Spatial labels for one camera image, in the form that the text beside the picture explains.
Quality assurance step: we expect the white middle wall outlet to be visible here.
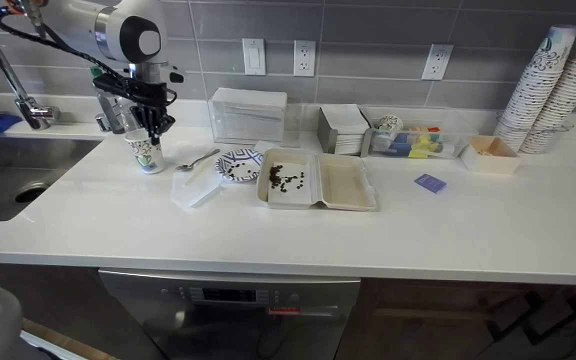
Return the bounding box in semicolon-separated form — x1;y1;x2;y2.
295;40;317;76

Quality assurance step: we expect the stainless steel dishwasher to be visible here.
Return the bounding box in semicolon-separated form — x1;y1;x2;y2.
99;269;361;360

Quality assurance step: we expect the right stack of paper cups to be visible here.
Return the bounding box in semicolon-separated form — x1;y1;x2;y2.
521;57;576;154

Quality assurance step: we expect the purple packet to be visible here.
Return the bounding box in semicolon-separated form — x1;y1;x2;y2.
417;173;446;193

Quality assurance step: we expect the clear glass soap dispenser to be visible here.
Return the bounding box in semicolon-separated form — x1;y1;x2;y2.
99;91;136;134

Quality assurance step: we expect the stack of paper cups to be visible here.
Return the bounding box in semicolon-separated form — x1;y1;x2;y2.
521;57;576;154
494;23;576;151

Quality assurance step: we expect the metal napkin holder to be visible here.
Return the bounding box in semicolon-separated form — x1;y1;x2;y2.
319;104;370;155

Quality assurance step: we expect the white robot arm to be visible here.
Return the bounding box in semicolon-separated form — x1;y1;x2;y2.
0;0;185;146

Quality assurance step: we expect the open beige takeout container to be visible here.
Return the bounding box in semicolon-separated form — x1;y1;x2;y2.
256;147;378;211

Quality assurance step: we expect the chrome kitchen faucet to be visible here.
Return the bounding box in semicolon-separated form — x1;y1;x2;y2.
0;48;61;129

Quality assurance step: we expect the clear tray with packets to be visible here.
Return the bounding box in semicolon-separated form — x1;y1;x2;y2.
363;108;465;159

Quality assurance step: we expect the dark cabinet door with handles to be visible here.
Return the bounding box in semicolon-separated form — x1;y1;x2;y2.
336;279;576;360

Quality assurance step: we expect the white light switch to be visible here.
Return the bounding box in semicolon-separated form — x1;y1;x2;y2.
243;37;267;73

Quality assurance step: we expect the blue patterned paper plate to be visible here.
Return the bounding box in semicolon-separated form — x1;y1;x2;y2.
217;147;265;184

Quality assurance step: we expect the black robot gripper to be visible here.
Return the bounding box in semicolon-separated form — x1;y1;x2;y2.
92;69;178;146

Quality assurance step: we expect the white patterned paper cup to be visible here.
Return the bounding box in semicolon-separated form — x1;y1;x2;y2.
125;127;164;173

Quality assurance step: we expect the small beige cardboard box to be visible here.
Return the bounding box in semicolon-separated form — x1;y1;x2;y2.
460;135;521;176

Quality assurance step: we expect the white napkin stack box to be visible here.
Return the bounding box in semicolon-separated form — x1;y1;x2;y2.
211;87;288;143

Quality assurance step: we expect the white right wall outlet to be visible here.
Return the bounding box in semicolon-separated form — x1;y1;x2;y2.
422;44;455;81

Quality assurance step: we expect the metal spoon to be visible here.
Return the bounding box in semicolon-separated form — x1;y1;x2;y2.
174;147;220;171

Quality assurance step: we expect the white wall outlet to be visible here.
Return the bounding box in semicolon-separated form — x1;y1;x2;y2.
295;40;317;76
422;44;455;81

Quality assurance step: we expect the stainless steel sink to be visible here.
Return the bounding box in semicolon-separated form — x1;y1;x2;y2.
0;138;99;222

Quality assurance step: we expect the left stack of paper cups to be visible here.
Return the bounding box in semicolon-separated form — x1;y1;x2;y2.
494;23;576;151

